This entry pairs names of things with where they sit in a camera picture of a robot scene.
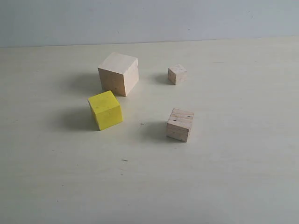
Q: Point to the medium plywood cube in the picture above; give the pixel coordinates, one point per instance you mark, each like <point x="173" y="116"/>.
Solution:
<point x="179" y="125"/>

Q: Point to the yellow painted cube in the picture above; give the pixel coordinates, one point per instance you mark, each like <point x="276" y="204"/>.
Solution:
<point x="105" y="109"/>

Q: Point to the large light wooden cube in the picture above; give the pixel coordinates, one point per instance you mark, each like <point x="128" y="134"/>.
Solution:
<point x="119" y="73"/>

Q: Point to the small wooden cube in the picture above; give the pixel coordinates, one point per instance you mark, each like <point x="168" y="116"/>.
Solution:
<point x="177" y="74"/>

